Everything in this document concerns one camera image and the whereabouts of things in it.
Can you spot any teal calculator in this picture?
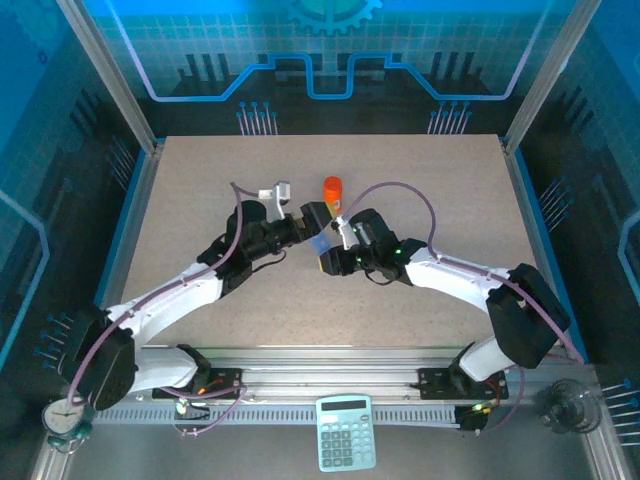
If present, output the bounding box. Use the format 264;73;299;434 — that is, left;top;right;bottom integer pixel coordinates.
315;394;377;473

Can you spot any aluminium side frame rail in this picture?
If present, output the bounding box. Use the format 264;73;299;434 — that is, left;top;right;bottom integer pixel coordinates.
29;142;164;480
501;137;636;480

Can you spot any aluminium left frame post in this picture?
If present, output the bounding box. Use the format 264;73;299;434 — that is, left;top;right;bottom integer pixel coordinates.
53;0;164;154

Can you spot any orange pill bottle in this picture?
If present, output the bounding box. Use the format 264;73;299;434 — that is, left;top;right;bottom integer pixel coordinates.
322;188;346;214

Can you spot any teal alarm clock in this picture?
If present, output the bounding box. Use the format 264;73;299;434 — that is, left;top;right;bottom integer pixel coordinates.
42;397;95;454

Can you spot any slotted grey cable duct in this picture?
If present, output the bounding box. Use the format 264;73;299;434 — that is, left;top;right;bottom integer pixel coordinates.
89;404;464;427

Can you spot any aluminium frame post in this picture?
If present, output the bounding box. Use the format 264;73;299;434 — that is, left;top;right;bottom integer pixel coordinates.
53;0;164;154
501;0;605;154

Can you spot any aluminium right frame post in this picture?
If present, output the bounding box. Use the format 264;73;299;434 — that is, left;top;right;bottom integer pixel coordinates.
501;0;605;154

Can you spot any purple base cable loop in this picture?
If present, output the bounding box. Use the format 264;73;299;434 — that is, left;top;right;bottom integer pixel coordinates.
477;367;526;435
172;383;249;437

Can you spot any small black electronics module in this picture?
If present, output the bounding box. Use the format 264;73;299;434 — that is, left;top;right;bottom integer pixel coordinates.
455;403;490;434
172;397;211;421

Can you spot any aluminium base beam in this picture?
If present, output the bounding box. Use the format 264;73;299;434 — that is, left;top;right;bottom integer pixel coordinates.
139;344;596;406

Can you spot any small black wire fan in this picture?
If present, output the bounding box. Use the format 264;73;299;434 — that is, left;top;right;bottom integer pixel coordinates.
535;377;601;435

